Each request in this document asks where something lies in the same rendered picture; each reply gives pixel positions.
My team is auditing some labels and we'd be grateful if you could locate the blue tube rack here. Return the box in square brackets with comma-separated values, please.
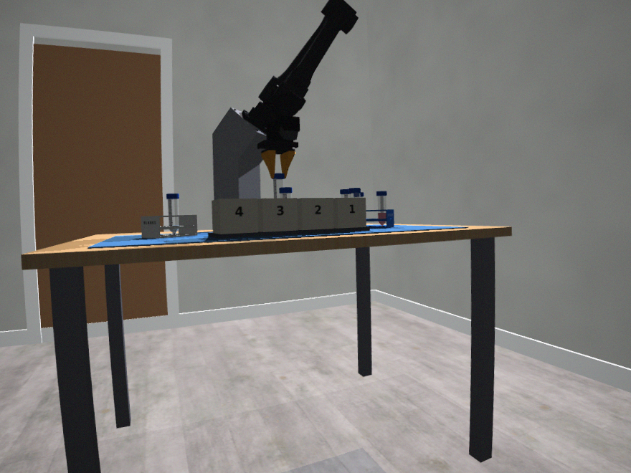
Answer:
[366, 209, 394, 228]

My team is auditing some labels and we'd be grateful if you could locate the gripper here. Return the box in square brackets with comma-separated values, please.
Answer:
[257, 140, 298, 178]

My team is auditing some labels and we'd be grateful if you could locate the beige bucket adapter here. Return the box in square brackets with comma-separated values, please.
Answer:
[333, 198, 366, 229]
[297, 198, 334, 230]
[257, 198, 298, 232]
[212, 199, 258, 234]

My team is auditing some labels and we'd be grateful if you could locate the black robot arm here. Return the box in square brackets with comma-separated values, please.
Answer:
[242, 0, 358, 142]

